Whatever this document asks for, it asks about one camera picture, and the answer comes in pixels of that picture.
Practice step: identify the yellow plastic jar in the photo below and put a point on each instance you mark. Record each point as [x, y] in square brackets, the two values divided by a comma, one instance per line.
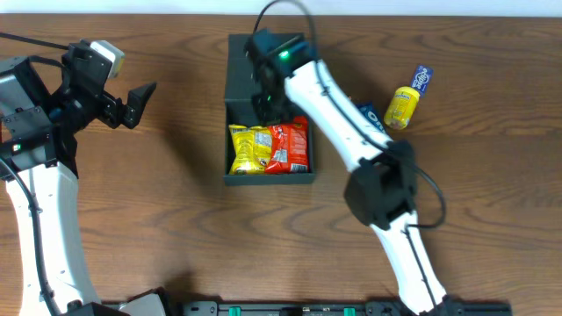
[401, 109]

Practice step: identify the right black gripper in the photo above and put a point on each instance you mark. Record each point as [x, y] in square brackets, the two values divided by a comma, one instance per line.
[267, 104]

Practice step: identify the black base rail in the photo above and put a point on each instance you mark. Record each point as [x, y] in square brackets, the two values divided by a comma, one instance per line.
[373, 308]

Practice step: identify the blue gum packet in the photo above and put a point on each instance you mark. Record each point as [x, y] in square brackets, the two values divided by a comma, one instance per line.
[421, 79]

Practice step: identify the yellow snack bag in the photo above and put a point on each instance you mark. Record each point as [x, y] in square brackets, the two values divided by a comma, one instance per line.
[252, 147]

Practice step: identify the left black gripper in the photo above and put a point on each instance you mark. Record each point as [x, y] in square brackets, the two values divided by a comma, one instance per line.
[116, 111]

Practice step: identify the blue Oreo cookie pack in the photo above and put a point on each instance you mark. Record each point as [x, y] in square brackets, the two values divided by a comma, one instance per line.
[370, 113]

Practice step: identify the black box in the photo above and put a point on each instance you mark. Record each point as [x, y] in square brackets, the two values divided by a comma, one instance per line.
[240, 92]

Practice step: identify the red snack bag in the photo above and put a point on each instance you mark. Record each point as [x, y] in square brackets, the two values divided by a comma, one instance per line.
[289, 147]

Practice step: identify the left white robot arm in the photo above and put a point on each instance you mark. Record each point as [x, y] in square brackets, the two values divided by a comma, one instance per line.
[44, 104]

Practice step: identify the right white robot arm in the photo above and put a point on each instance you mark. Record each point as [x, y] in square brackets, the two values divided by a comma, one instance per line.
[382, 185]

